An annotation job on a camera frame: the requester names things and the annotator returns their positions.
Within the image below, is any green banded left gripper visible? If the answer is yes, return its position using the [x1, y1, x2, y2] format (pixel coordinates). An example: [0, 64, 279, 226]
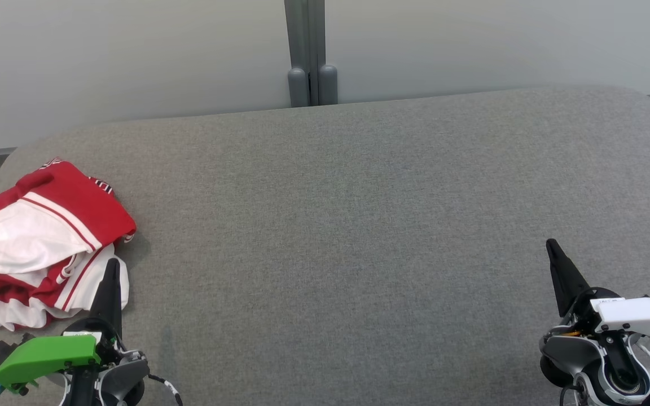
[0, 258, 124, 392]

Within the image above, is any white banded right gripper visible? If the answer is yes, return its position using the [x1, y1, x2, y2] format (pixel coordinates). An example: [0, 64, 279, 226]
[546, 239, 650, 338]

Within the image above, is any red white basketball jersey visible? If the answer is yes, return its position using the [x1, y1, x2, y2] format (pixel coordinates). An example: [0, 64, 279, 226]
[0, 158, 137, 275]

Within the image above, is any grey fabric sofa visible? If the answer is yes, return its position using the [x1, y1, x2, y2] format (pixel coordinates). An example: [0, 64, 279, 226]
[0, 85, 650, 406]

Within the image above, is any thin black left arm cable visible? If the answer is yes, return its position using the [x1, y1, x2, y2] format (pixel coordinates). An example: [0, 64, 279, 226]
[146, 373, 183, 406]

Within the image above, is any grey rounded post foot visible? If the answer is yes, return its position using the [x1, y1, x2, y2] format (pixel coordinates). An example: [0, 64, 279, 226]
[288, 67, 308, 108]
[318, 64, 339, 106]

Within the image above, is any grey partition post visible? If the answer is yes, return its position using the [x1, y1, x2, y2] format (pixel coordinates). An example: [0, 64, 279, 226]
[284, 0, 326, 107]

